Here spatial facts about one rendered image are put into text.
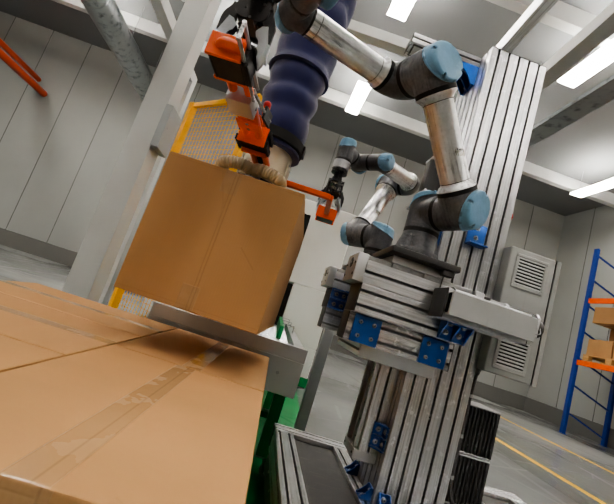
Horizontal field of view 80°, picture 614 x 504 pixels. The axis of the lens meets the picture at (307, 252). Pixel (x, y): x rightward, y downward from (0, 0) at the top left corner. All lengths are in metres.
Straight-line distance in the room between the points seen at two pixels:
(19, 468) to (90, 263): 2.16
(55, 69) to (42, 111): 1.31
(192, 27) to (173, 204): 2.09
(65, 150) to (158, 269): 11.55
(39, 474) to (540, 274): 1.50
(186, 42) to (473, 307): 2.50
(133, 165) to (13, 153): 10.56
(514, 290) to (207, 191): 1.12
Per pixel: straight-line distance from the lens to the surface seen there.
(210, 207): 1.04
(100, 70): 13.24
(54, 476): 0.48
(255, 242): 0.99
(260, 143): 1.10
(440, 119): 1.16
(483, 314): 1.15
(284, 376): 1.66
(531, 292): 1.57
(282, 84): 1.41
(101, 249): 2.58
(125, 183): 2.62
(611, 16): 3.34
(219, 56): 0.81
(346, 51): 1.17
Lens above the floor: 0.76
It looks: 9 degrees up
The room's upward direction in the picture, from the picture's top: 18 degrees clockwise
